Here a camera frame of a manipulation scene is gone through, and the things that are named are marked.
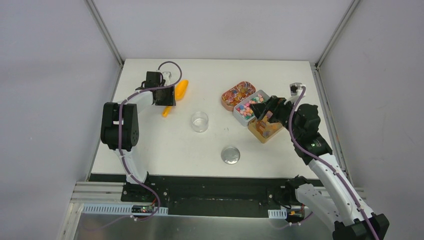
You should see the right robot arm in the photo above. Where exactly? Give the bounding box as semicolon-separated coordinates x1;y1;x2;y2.
250;96;390;240

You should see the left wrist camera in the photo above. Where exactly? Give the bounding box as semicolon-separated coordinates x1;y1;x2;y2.
161;71;172;86

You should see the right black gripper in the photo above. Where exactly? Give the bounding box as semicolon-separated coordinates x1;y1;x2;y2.
249;95;303;139

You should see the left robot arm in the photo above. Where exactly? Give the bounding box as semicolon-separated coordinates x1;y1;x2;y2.
100;70;176;203

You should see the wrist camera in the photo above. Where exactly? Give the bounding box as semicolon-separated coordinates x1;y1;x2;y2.
161;71;172;86
289;82;304;97

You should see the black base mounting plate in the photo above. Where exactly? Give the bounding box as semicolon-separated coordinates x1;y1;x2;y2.
88;174;304;218

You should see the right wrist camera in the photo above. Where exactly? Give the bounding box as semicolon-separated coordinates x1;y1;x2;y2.
289;82;304;97

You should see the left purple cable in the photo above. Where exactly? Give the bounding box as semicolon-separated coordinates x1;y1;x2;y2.
79;61;183;231

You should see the orange plastic scoop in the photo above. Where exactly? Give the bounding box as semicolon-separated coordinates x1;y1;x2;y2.
162;79;189;118

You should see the yellow gummy candy tin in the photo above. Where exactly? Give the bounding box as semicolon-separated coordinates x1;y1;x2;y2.
247;116;284;144

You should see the grey star candy tin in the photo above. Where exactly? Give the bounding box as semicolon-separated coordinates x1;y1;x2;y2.
232;90;270;127

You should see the silver round jar lid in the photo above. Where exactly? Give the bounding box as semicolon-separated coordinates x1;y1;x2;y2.
220;146;241;165

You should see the pink oval lollipop tin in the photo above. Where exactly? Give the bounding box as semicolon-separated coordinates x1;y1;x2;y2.
221;81;256;112

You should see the clear plastic jar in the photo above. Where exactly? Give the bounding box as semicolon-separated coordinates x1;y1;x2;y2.
190;111;209;133

